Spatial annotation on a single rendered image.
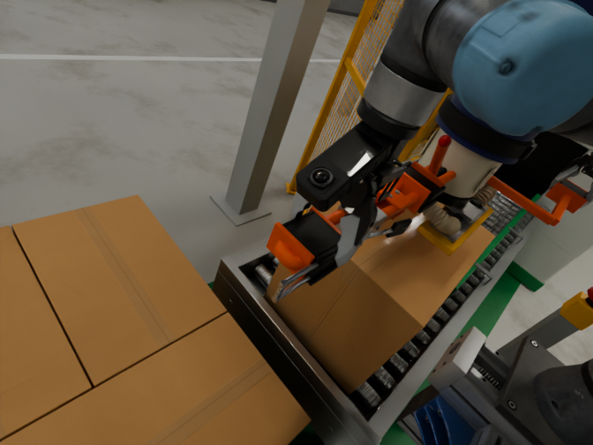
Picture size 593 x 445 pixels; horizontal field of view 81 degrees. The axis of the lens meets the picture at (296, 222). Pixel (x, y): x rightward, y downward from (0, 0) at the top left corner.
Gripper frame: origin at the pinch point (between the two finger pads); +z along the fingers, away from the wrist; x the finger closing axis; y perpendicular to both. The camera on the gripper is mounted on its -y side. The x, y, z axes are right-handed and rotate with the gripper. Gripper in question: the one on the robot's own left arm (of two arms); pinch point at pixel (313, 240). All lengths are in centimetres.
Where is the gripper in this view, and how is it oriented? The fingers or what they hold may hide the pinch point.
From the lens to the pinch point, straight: 49.3
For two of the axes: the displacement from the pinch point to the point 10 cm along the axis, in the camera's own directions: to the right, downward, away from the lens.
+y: 6.7, -3.0, 6.8
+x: -6.7, -6.5, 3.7
